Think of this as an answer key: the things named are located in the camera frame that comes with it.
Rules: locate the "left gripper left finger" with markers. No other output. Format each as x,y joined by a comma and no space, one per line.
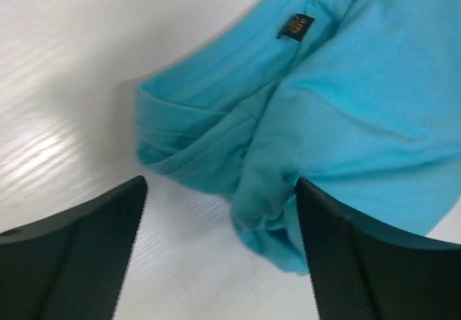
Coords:
72,265

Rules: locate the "cyan t shirt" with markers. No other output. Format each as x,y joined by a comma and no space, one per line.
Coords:
361,97

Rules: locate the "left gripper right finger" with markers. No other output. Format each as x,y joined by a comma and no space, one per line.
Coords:
362,268

